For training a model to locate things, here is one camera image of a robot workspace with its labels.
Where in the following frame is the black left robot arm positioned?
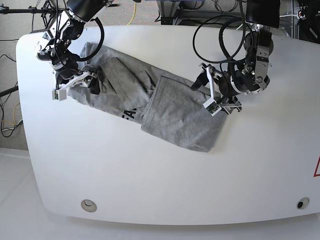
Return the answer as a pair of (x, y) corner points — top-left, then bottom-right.
(191, 0), (281, 99)

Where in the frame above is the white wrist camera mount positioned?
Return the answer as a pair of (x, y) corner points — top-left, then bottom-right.
(199, 63), (243, 117)
(52, 71), (98, 101)

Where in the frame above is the right silver table grommet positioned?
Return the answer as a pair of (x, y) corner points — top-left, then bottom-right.
(296, 197), (310, 210)

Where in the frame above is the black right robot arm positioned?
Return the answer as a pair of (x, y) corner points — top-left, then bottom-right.
(35, 0), (113, 101)

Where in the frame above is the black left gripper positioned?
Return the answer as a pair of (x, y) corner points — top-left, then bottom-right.
(190, 68), (270, 99)

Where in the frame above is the black tripod stand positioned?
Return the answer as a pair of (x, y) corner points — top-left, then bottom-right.
(0, 0), (69, 33)

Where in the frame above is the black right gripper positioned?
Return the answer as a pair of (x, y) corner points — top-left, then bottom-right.
(50, 53), (105, 95)

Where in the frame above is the left silver table grommet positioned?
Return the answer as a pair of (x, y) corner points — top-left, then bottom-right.
(80, 199), (97, 213)

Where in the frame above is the silver table grommet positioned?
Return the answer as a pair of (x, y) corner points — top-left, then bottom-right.
(80, 199), (97, 213)
(296, 197), (310, 210)

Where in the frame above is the red tape rectangle marking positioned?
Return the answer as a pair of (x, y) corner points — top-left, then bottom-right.
(313, 157), (320, 177)

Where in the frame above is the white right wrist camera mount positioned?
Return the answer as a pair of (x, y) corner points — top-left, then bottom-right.
(52, 71), (98, 101)

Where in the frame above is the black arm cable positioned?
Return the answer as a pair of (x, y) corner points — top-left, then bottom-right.
(192, 0), (253, 73)
(52, 0), (105, 91)

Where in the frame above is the yellow floor cable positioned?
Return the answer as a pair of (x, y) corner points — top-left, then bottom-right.
(126, 0), (139, 26)

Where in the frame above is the grey metal table base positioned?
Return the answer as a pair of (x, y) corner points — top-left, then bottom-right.
(154, 0), (241, 25)

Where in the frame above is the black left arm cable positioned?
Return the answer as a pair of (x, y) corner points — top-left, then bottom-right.
(192, 0), (253, 73)

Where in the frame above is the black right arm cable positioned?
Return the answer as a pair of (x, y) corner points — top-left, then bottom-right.
(52, 0), (105, 91)

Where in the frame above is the grey T-shirt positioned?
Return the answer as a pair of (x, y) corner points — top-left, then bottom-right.
(68, 46), (227, 152)

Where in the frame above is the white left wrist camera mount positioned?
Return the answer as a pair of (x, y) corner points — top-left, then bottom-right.
(199, 63), (243, 117)

